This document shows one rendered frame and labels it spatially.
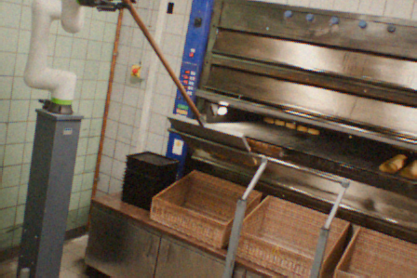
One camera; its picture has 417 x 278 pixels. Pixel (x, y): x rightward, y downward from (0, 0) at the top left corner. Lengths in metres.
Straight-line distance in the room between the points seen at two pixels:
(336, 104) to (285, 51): 0.48
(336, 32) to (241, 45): 0.65
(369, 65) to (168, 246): 1.65
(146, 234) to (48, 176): 0.73
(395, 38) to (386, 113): 0.44
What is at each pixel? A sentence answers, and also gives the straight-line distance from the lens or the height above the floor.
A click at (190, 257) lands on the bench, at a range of 3.02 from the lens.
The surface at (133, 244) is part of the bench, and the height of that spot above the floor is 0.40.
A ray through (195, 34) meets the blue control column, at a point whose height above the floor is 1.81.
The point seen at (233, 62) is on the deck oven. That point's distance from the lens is 3.34.
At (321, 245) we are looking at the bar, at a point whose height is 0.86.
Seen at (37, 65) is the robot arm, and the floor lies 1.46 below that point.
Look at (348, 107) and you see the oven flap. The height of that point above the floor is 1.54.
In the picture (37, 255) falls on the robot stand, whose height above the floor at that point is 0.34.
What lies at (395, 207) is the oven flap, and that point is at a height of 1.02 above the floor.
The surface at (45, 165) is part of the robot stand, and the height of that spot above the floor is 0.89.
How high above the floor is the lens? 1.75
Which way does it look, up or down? 9 degrees down
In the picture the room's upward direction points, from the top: 11 degrees clockwise
